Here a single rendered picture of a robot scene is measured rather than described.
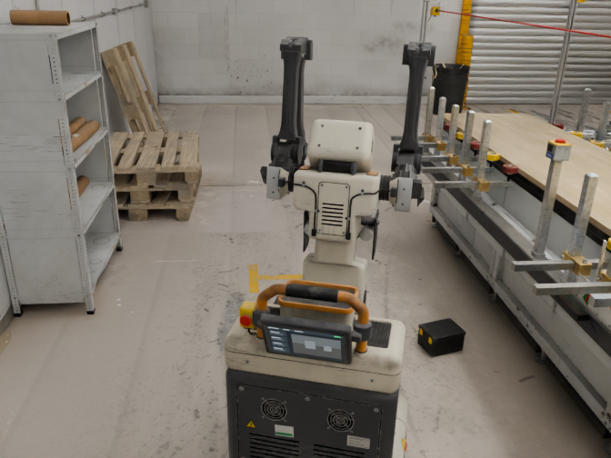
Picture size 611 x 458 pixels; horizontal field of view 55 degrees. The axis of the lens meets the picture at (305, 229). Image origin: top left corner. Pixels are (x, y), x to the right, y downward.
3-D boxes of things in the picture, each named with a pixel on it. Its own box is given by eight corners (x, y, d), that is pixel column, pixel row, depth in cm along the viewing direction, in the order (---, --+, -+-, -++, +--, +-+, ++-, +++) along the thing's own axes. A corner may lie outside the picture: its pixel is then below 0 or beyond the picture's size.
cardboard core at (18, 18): (8, 10, 318) (65, 11, 321) (14, 9, 326) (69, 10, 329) (11, 25, 322) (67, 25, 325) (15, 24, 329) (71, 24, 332)
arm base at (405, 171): (385, 180, 192) (422, 183, 189) (387, 160, 196) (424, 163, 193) (385, 194, 199) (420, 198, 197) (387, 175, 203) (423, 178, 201)
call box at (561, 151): (552, 163, 239) (555, 144, 236) (544, 157, 245) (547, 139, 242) (568, 163, 239) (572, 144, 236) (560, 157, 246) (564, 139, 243)
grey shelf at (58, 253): (14, 317, 334) (-45, 33, 273) (58, 250, 416) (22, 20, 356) (94, 314, 338) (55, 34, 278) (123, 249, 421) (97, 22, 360)
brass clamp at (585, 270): (575, 276, 224) (578, 264, 222) (558, 261, 236) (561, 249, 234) (591, 275, 225) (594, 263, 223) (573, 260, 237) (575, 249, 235)
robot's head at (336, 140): (368, 160, 184) (375, 118, 189) (304, 154, 188) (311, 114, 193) (370, 179, 198) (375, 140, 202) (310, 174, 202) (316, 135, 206)
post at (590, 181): (565, 288, 234) (590, 174, 216) (560, 284, 238) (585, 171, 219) (573, 288, 235) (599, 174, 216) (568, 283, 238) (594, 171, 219)
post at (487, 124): (474, 205, 327) (485, 120, 308) (471, 203, 330) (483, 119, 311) (479, 205, 327) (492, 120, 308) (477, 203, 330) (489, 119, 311)
